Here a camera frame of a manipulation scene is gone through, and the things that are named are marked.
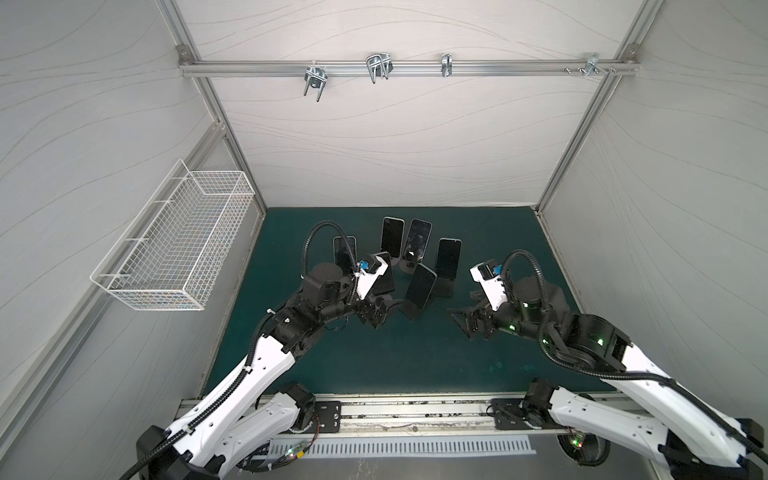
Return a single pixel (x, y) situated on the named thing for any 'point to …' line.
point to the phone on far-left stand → (342, 254)
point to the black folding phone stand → (410, 309)
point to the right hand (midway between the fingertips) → (466, 294)
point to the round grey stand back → (406, 268)
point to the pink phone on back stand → (417, 240)
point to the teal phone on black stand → (448, 258)
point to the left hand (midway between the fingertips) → (393, 283)
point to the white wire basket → (172, 254)
